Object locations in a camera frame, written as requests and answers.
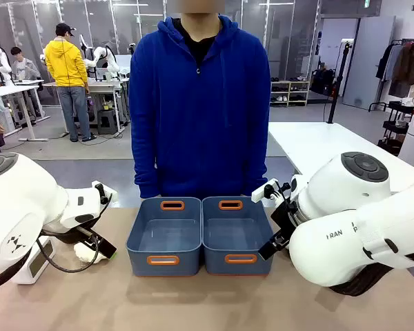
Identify blue basket orange handles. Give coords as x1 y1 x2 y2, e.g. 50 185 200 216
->
126 197 204 278
201 196 275 277

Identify person's left forearm blue sleeve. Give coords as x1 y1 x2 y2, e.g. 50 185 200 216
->
241 130 272 197

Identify black bags pile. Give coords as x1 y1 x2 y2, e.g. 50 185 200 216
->
310 68 337 97

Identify wooden shoe rack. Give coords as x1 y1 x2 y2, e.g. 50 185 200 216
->
270 80 311 107

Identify person in yellow hoodie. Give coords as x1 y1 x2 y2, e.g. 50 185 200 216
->
43 22 97 143

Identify large white table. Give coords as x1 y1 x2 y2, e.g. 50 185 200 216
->
268 121 414 194

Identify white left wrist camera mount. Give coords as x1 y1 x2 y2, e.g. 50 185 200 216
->
91 179 119 205

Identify person in blue hoodie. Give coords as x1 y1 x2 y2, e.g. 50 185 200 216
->
128 0 272 200

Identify black arm hose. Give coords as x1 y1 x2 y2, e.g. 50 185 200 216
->
329 253 414 297
0 253 32 292

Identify grey step stool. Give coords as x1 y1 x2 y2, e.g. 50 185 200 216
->
96 109 119 135

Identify white digital clock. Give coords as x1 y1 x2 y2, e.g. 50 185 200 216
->
12 237 56 285

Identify black looped gripper cable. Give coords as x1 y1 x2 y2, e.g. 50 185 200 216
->
36 234 101 274

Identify seated person grey hoodie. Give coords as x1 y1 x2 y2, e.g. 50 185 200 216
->
9 46 44 83

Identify white background desk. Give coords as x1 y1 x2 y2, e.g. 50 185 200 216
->
43 77 130 135
0 79 51 142

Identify black trolley cart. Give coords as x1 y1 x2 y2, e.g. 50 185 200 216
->
377 100 414 156

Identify person's right forearm blue sleeve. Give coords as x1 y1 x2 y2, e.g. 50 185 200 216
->
130 130 159 199

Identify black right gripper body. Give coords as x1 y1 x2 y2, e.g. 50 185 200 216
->
269 192 299 243

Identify clothes rack with coats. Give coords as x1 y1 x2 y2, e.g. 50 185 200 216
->
367 38 414 113

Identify black right arm hose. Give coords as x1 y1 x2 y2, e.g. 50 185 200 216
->
329 253 414 297

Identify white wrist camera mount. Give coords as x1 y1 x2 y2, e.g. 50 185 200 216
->
250 177 299 205
91 179 119 205

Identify black left arm hose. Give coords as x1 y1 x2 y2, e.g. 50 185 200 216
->
0 253 32 292

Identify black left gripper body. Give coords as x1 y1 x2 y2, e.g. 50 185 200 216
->
43 222 101 246

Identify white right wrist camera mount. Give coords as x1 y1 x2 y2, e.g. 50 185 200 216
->
250 177 299 205

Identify black tripod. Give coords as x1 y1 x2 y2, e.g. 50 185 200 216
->
326 40 353 124

